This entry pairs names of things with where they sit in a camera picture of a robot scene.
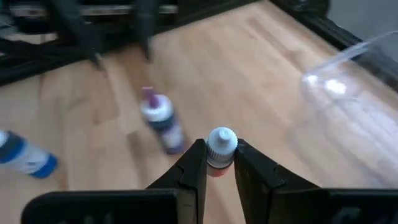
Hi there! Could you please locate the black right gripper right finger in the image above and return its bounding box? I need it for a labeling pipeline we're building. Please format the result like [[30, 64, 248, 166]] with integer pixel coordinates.
[[233, 138, 398, 224]]

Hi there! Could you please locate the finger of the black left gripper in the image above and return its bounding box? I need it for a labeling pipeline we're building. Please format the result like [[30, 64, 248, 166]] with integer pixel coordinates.
[[55, 15, 104, 70], [136, 14, 160, 61]]

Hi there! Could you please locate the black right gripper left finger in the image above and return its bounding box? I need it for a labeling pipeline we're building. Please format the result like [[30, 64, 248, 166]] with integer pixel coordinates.
[[21, 138, 208, 224]]

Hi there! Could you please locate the large purple food coloring bottle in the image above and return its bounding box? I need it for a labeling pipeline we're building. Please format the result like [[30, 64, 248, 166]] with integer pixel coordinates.
[[139, 86, 187, 156]]

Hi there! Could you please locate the small orange-red food coloring bottle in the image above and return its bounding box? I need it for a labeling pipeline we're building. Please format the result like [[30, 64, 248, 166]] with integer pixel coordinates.
[[205, 126, 239, 178]]

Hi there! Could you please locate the large blue food coloring bottle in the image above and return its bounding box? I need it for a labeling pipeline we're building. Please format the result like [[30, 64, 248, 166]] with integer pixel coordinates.
[[0, 129, 59, 180]]

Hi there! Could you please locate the clear plastic bin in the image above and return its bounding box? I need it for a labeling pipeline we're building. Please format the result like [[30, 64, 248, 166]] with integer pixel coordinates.
[[289, 30, 398, 190]]

